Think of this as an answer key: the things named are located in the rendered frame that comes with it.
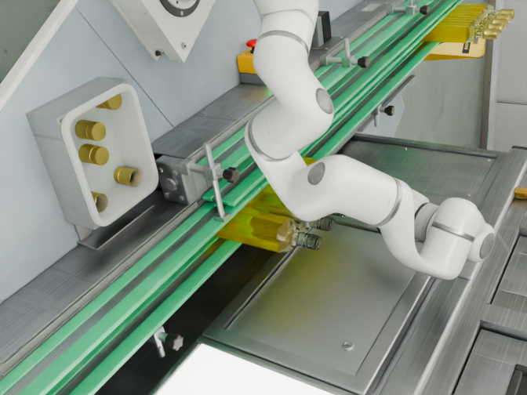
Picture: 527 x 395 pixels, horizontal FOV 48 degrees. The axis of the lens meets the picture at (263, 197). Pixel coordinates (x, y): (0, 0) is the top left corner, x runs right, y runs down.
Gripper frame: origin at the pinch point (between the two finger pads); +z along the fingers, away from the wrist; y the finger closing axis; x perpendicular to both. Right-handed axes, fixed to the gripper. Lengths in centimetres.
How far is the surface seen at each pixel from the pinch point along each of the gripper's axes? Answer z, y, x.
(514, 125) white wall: 221, -264, -536
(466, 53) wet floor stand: 143, -83, -286
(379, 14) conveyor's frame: 46, 15, -68
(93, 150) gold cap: 24, 24, 43
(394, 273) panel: -11.2, -12.6, 4.0
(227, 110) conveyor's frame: 32.5, 15.4, 6.3
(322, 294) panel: -3.5, -12.6, 17.7
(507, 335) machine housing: -34.7, -16.9, 1.8
